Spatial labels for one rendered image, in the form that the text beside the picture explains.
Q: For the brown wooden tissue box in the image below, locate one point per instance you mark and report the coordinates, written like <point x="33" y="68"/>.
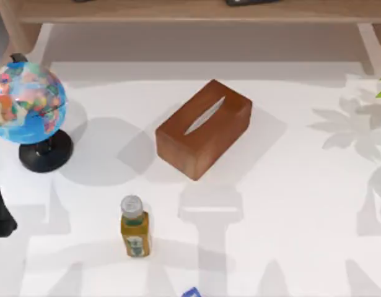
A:
<point x="202" y="133"/>

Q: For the yellow bottle with grey cap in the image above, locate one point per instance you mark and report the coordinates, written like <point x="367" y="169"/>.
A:
<point x="135" y="230"/>

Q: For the pale wooden shelf unit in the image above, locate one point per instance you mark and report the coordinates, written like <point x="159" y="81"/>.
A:
<point x="190" y="15"/>

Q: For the small blue object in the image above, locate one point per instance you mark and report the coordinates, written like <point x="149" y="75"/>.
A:
<point x="191" y="292"/>

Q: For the black object on shelf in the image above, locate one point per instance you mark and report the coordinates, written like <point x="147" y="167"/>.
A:
<point x="249" y="2"/>

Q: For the blue globe on black stand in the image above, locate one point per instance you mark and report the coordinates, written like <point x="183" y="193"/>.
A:
<point x="26" y="99"/>

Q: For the small dark object on shelf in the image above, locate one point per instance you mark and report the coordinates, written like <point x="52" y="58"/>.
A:
<point x="81" y="0"/>

